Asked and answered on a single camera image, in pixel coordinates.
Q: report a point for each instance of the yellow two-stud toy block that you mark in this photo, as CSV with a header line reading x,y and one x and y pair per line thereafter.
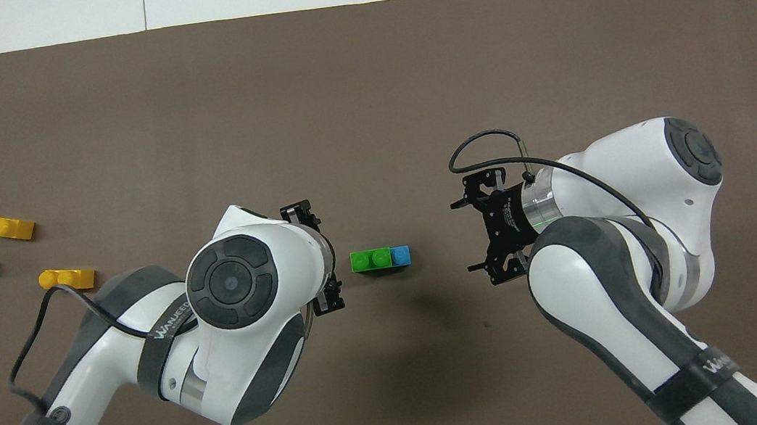
x,y
67,279
5,228

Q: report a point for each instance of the brown table mat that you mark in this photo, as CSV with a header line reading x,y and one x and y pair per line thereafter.
x,y
363,97

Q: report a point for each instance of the green two-stud toy block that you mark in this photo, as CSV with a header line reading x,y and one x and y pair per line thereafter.
x,y
370,260

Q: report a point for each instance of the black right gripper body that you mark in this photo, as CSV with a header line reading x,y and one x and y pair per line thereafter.
x,y
505,221

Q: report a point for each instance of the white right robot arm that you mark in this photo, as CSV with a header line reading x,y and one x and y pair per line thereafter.
x,y
638,185

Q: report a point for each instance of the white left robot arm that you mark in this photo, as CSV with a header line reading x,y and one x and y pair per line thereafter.
x,y
241,282

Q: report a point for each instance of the blue three-stud toy block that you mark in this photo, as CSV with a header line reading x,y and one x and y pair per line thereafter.
x,y
400,256

